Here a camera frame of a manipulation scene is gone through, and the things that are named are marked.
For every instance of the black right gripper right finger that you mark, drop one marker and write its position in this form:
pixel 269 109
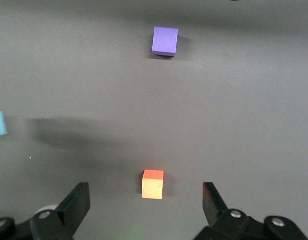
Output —
pixel 224 220

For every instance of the orange block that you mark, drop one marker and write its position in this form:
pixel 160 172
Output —
pixel 152 186

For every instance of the dark grey table mat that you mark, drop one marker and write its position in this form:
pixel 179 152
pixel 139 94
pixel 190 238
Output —
pixel 219 112

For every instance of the purple block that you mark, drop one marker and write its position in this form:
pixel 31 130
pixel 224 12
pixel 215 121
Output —
pixel 164 40

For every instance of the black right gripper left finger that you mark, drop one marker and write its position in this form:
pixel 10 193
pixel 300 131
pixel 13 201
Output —
pixel 71 215

